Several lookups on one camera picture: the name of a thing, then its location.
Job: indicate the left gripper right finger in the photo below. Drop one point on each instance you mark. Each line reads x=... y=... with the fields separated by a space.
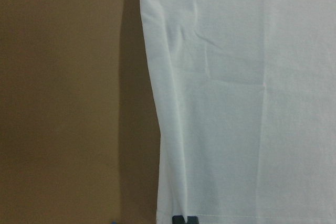
x=192 y=220

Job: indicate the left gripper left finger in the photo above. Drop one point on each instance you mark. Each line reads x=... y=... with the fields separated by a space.
x=177 y=220

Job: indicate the light blue t-shirt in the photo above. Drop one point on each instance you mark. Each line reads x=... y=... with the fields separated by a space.
x=245 y=96

